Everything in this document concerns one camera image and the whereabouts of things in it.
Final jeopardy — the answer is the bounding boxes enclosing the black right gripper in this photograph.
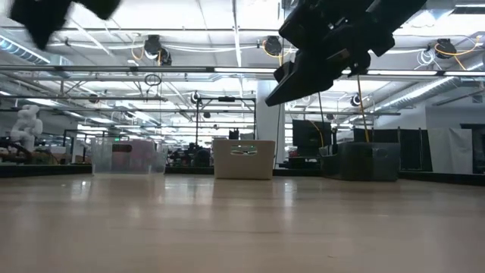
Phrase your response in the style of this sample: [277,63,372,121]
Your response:
[264,0,395,107]

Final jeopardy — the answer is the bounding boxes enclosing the white building column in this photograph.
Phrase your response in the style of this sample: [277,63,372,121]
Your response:
[256,79,286,164]

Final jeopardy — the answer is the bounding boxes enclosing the black monitor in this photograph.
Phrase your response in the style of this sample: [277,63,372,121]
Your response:
[291,119,333,158]

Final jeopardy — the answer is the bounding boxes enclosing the white plastic bin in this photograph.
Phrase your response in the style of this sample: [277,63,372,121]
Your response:
[211,139,277,180]

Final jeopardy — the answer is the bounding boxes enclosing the dark grey plastic bin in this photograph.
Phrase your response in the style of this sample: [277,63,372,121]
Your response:
[321,141,402,182]

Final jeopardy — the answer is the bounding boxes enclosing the white hanging sheet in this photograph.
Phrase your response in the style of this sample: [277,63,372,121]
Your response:
[427,127,473,174]

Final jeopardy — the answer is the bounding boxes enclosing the clear plastic bin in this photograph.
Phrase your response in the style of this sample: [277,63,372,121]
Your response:
[90,136,169,175]

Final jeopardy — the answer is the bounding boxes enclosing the white humanoid figure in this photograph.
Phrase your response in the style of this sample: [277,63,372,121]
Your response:
[10,104,45,152]

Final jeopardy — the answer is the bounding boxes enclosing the black ceiling cable reel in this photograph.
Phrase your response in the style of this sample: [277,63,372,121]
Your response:
[264,35,283,57]
[434,37,458,60]
[143,33,174,66]

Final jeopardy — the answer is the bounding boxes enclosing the black hanging cable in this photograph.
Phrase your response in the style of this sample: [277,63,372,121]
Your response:
[316,90,325,122]

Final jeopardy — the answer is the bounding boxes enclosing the black rack frame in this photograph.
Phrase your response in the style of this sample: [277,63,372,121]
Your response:
[195,96,257,147]

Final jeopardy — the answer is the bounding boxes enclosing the yellow hanging cable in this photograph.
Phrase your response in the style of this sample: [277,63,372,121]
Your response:
[355,74,371,144]

